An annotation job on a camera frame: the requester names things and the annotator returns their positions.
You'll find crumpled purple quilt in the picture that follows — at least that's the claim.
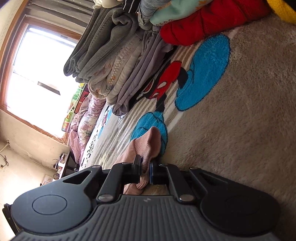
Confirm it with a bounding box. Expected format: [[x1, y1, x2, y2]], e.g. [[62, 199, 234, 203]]
[[69, 93, 106, 164]]

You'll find pink child sweatshirt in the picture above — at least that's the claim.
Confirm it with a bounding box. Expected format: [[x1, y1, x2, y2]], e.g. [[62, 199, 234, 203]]
[[114, 126, 161, 195]]

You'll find window with wooden frame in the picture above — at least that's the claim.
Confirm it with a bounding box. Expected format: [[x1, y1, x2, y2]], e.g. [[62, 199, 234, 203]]
[[1, 15, 81, 145]]

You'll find colourful alphabet headboard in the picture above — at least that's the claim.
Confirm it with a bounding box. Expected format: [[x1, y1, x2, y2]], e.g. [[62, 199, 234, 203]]
[[61, 83, 89, 133]]

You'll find grey curtain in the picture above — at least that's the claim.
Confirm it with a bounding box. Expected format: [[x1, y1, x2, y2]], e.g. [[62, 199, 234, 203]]
[[26, 1, 94, 32]]

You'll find dark grey folded blanket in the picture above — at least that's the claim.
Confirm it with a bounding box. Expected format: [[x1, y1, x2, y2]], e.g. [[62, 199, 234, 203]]
[[63, 7, 138, 83]]

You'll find yellow folded garment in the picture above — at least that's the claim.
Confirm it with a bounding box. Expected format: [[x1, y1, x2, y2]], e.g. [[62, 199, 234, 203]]
[[267, 0, 296, 25]]

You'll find beige patterned folded blanket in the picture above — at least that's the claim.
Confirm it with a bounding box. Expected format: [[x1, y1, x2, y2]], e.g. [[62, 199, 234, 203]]
[[88, 36, 142, 105]]

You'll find Mickey Mouse fleece blanket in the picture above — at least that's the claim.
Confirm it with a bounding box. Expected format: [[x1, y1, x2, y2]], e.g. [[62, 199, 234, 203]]
[[78, 12, 296, 232]]

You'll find black side desk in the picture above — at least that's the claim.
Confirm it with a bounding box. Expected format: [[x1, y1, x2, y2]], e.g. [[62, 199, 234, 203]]
[[53, 150, 80, 180]]

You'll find teal folded garment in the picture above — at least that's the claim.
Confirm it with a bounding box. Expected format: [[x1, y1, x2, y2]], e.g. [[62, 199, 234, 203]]
[[150, 0, 212, 26]]

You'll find red folded garment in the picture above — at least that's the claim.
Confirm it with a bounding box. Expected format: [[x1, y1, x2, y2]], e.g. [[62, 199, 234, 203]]
[[160, 0, 271, 46]]

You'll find lilac grey folded blanket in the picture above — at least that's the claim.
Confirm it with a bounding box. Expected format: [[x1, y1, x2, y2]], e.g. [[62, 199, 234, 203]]
[[112, 28, 173, 116]]

